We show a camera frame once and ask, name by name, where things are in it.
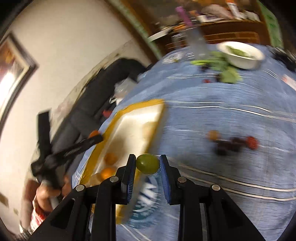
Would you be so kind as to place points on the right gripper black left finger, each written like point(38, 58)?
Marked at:
point(88, 213)

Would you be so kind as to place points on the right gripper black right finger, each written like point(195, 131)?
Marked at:
point(206, 213)

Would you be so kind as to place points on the green grape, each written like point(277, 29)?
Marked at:
point(147, 164)

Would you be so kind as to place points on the person's left hand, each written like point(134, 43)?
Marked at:
point(45, 193)

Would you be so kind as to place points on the orange mandarin middle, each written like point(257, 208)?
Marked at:
point(107, 172)

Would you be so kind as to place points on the orange mandarin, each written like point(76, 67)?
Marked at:
point(107, 172)
point(110, 159)

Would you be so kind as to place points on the orange mandarin top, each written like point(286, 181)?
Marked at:
point(110, 159)

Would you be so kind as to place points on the dark plum left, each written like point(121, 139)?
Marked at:
point(222, 147)

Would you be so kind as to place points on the dark plum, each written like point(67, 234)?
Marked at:
point(236, 143)
point(222, 147)

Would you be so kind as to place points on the dark plum right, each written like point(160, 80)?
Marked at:
point(236, 143)

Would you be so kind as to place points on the brown small fruit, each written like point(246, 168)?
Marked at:
point(213, 135)

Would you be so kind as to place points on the red plastic bag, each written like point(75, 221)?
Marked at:
point(107, 113)

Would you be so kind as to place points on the red fruit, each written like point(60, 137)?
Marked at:
point(251, 143)

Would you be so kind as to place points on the black sofa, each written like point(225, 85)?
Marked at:
point(86, 114)

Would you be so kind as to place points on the blue plaid tablecloth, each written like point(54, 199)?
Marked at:
point(262, 181)

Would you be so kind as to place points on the yellow rimmed white tray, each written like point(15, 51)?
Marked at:
point(130, 132)

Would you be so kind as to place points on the clear plastic bag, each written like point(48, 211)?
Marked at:
point(121, 89)

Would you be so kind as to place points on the green leaves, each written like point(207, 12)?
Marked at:
point(216, 61)

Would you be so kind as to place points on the white card label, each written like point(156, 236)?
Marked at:
point(289, 81)

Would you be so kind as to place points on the white bowl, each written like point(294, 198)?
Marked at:
point(241, 55)

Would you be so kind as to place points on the clear glass pitcher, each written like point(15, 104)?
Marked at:
point(195, 42)

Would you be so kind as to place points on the black electronic devices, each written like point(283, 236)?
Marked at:
point(286, 57)

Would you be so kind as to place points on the wooden sideboard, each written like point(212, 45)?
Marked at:
point(245, 31)

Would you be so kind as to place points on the white plastic bag on sideboard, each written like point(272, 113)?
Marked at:
point(217, 10)

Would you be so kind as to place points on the purple thermos bottle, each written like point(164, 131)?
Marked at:
point(183, 15)

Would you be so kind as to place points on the white tube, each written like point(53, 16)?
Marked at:
point(233, 8)

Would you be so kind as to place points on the framed wall picture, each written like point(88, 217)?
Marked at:
point(17, 66)

